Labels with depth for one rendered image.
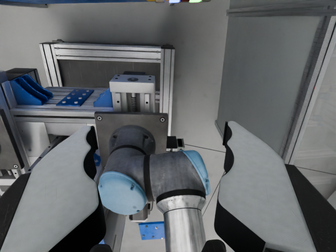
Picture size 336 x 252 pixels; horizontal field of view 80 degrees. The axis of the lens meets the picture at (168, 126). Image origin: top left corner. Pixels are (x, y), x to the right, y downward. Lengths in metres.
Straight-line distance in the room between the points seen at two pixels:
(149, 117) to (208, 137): 1.34
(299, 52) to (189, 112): 1.12
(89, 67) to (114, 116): 0.90
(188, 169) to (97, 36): 1.35
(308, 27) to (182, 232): 0.69
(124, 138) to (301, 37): 0.65
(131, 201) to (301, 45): 0.70
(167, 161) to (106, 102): 0.38
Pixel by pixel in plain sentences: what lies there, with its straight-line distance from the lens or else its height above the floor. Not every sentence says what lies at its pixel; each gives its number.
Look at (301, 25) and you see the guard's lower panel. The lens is 0.85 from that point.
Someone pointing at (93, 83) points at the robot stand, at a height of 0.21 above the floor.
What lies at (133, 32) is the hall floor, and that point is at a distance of 1.61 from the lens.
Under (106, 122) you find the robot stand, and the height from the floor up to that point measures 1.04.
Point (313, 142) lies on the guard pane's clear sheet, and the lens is 0.78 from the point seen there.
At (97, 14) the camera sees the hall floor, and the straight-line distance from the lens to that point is 1.65.
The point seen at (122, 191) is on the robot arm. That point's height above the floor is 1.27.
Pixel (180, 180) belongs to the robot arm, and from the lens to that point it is 0.46.
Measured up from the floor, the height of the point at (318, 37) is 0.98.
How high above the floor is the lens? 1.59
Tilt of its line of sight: 62 degrees down
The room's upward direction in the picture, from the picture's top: 177 degrees clockwise
